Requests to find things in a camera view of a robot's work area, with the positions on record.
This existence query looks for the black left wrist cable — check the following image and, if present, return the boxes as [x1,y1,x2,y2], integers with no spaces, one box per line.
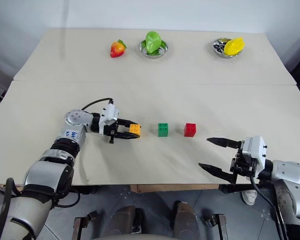
[80,97,115,111]

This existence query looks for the rusty metal bracket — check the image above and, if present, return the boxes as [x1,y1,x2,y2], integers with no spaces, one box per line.
[200,212,228,240]
[73,210,99,237]

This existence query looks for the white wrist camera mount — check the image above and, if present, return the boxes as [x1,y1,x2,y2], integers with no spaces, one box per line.
[101,103,121,127]
[240,135,268,173]

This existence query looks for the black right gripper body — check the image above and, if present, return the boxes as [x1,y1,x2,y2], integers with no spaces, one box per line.
[230,147,257,181]

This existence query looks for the white sneaker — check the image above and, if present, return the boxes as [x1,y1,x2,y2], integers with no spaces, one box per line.
[241,189,258,207]

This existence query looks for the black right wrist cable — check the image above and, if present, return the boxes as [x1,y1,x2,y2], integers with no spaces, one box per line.
[249,175,289,240]

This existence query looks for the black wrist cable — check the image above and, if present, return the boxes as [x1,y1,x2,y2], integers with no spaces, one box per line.
[80,97,115,111]
[249,175,289,240]

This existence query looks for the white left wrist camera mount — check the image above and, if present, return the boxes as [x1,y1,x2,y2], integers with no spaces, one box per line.
[101,103,121,127]

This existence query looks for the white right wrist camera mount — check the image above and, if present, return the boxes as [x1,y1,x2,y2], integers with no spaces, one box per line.
[240,135,268,173]

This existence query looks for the red toy strawberry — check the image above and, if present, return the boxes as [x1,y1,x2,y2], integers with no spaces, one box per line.
[110,38,128,59]

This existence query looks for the yellow toy brick cube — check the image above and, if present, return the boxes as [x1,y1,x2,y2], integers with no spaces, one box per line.
[128,123,142,137]

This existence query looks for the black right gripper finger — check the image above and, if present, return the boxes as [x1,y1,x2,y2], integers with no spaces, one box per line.
[198,162,238,185]
[206,136,242,149]

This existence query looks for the green toy pepper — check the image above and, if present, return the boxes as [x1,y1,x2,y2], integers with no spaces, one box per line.
[144,30,166,55]

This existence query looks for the yellow toy fruit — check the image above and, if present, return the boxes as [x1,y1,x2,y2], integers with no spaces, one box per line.
[223,36,246,56]

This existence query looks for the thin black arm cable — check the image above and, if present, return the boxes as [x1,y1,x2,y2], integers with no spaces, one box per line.
[55,186,81,209]

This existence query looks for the thick black shoulder cable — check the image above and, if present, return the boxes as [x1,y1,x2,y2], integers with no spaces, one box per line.
[0,177,17,240]

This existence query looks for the red toy brick cube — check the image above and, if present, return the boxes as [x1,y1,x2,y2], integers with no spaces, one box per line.
[183,122,197,138]

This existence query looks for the black table frame bar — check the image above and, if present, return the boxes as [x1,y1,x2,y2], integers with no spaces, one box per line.
[70,184,99,196]
[218,183,261,195]

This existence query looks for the shiny steel bowl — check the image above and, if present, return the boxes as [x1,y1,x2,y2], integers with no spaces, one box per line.
[138,39,169,60]
[211,37,242,59]

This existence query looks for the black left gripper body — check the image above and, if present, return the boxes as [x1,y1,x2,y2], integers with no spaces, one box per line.
[103,119,122,145]

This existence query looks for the brown cardboard box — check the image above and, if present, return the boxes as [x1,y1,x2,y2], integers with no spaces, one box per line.
[129,184,220,194]

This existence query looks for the green toy brick cube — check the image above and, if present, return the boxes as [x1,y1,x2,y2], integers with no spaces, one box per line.
[157,122,170,138]

